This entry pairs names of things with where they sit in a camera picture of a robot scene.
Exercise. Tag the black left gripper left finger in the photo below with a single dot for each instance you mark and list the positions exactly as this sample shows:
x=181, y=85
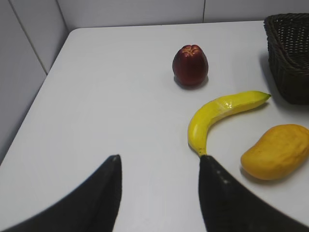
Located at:
x=91, y=207

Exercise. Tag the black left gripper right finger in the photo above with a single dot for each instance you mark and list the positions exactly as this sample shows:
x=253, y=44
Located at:
x=227, y=206

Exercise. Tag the yellow banana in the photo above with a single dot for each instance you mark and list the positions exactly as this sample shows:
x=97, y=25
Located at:
x=218, y=109

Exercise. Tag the black wicker basket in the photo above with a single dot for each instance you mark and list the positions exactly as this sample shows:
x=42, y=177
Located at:
x=288, y=55

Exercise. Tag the yellow mango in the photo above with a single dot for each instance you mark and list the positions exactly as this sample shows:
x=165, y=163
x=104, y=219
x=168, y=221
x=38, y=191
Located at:
x=279, y=152

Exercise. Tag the dark red apple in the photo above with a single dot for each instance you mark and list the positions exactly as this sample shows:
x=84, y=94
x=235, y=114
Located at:
x=190, y=66

